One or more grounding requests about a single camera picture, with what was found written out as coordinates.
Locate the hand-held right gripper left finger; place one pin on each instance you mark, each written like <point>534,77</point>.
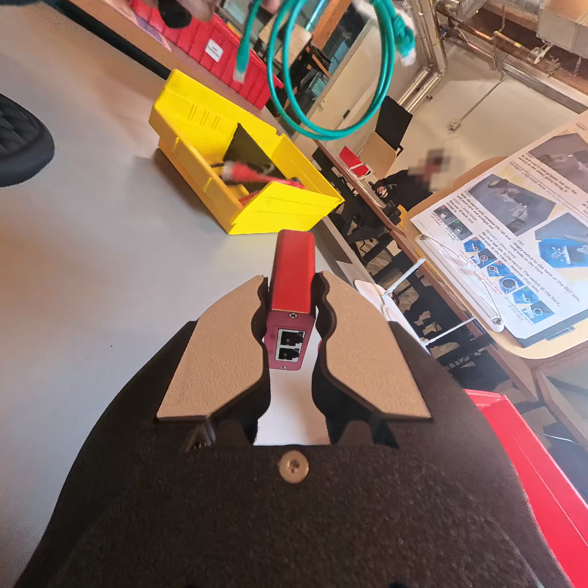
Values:
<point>216,358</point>

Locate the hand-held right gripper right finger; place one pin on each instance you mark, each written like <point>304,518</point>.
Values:
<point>367,363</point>

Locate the red ethernet coupler box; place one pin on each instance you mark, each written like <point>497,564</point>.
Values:
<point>292,275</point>

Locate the red storage bin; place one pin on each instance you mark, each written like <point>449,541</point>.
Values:
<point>537,468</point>

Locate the yellow storage bin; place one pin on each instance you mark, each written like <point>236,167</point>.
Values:
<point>193,119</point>

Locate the clear sheet clip bar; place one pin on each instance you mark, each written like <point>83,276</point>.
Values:
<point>464,264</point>

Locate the printed instruction sheet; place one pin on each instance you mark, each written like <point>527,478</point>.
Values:
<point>514,229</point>

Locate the small red bin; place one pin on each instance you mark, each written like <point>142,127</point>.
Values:
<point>353,160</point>

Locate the wooden table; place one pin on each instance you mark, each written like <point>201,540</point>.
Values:
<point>193,62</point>

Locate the red ribbed crate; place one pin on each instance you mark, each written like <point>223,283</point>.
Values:
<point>197,36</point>

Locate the metal duct pipes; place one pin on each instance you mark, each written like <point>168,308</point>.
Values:
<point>427,46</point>

